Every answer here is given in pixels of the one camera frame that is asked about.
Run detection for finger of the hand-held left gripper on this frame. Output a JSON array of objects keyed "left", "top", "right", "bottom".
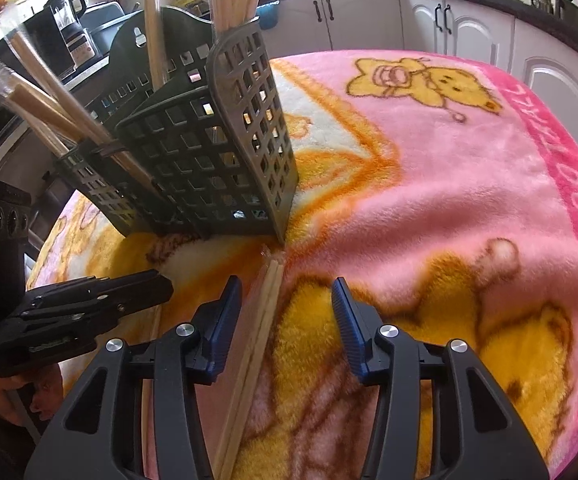
[
  {"left": 23, "top": 268, "right": 175, "bottom": 312},
  {"left": 0, "top": 306, "right": 136, "bottom": 342}
]

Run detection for plastic chopsticks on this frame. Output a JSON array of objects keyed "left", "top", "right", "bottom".
[
  {"left": 0, "top": 59, "right": 72, "bottom": 157},
  {"left": 5, "top": 29, "right": 156, "bottom": 188},
  {"left": 142, "top": 0, "right": 169, "bottom": 92}
]

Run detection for single bare chopstick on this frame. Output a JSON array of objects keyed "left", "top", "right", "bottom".
[
  {"left": 219, "top": 252, "right": 288, "bottom": 480},
  {"left": 213, "top": 246, "right": 281, "bottom": 480}
]

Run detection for black plastic utensil holder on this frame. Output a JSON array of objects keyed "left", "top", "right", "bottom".
[{"left": 56, "top": 5, "right": 301, "bottom": 247}]

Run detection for large steel coffee pot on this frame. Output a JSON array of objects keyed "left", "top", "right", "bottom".
[{"left": 553, "top": 0, "right": 578, "bottom": 31}]

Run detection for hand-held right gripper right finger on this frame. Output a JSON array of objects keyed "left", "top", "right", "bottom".
[{"left": 331, "top": 276, "right": 550, "bottom": 480}]

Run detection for pink bear printed blanket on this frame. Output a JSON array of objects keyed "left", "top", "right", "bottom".
[{"left": 23, "top": 49, "right": 578, "bottom": 480}]

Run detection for person's left hand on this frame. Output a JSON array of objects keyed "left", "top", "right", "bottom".
[{"left": 0, "top": 364, "right": 66, "bottom": 423}]

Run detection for blue plastic bag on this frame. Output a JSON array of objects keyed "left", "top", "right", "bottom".
[{"left": 254, "top": 2, "right": 280, "bottom": 29}]

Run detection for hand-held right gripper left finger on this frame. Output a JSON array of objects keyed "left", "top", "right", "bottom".
[{"left": 24, "top": 275, "right": 243, "bottom": 480}]

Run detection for blue plastic bin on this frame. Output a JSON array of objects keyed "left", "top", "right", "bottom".
[{"left": 79, "top": 2, "right": 126, "bottom": 57}]

